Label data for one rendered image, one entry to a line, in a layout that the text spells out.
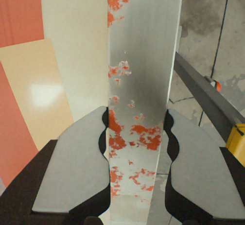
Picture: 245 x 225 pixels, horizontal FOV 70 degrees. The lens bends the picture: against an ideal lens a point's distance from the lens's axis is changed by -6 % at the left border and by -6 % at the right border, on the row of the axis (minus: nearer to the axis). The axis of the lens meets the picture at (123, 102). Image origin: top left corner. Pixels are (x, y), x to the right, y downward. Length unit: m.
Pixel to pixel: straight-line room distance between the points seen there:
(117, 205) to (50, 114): 0.10
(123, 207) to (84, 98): 0.11
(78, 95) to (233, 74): 1.25
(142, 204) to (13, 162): 0.15
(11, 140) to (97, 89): 0.11
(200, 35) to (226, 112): 0.85
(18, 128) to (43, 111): 0.04
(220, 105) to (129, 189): 0.28
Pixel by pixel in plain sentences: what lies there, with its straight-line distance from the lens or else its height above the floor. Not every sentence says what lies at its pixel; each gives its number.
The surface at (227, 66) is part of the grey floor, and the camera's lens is 1.32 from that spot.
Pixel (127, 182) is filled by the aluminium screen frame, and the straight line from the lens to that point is 0.16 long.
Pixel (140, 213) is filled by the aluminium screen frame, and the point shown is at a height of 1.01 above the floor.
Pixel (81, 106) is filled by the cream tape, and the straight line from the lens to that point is 0.16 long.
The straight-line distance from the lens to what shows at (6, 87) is 0.18.
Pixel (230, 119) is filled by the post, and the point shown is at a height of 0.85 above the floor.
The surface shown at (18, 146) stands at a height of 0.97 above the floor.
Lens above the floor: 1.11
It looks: 62 degrees down
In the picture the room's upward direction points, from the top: 178 degrees counter-clockwise
